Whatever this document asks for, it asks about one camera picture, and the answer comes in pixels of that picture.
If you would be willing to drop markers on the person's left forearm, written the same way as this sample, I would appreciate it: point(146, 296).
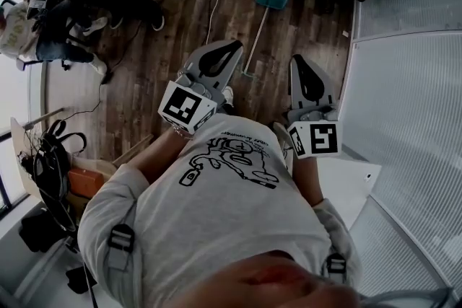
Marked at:
point(155, 158)

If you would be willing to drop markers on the person's white shoe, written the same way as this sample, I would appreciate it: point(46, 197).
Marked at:
point(283, 140)
point(228, 95)

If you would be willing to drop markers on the wooden stick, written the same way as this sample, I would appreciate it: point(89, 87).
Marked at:
point(43, 118)

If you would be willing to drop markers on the black bag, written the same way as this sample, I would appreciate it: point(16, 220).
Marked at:
point(41, 231)

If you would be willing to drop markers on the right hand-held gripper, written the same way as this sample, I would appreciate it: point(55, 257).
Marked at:
point(325, 138)

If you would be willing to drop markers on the wooden plank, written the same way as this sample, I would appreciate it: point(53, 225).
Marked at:
point(133, 151)

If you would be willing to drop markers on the small white paper scrap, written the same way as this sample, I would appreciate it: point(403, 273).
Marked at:
point(345, 33)

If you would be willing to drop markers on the orange box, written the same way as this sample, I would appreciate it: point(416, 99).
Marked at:
point(86, 183)

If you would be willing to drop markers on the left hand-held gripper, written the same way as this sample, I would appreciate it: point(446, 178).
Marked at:
point(187, 106)

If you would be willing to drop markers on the person's right forearm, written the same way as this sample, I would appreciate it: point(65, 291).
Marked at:
point(308, 180)

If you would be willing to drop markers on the small black pouch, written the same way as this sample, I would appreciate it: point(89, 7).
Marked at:
point(80, 279)

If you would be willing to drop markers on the person's grey printed T-shirt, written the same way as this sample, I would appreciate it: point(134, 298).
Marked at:
point(216, 227)

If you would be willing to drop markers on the person's face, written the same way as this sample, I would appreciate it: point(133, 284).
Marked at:
point(274, 285)

